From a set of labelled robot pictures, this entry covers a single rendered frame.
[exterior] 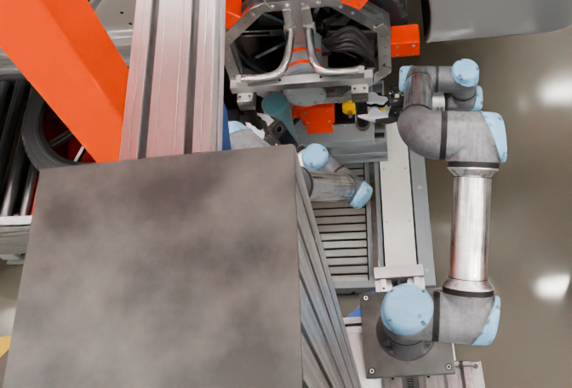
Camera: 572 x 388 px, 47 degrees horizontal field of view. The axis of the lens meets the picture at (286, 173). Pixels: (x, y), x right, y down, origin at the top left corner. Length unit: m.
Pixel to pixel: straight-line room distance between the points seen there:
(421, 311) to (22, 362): 1.09
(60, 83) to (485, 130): 0.99
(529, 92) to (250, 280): 2.65
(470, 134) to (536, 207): 1.34
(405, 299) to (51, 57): 0.97
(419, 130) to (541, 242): 1.34
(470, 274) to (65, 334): 1.12
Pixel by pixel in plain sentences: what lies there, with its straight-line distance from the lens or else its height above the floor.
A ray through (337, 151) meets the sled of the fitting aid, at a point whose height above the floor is 0.15.
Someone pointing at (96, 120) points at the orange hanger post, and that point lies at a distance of 1.77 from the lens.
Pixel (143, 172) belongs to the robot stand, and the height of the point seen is 2.03.
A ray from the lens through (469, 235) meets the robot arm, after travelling 1.56.
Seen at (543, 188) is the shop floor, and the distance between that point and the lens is 2.90.
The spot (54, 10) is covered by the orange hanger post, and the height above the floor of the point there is 1.58.
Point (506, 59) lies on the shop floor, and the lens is 3.23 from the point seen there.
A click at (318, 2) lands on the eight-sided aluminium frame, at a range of 1.98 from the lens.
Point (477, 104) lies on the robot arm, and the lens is 2.02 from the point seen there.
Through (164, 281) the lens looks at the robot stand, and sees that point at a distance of 0.58.
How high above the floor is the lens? 2.55
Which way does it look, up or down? 61 degrees down
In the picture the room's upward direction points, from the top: 18 degrees counter-clockwise
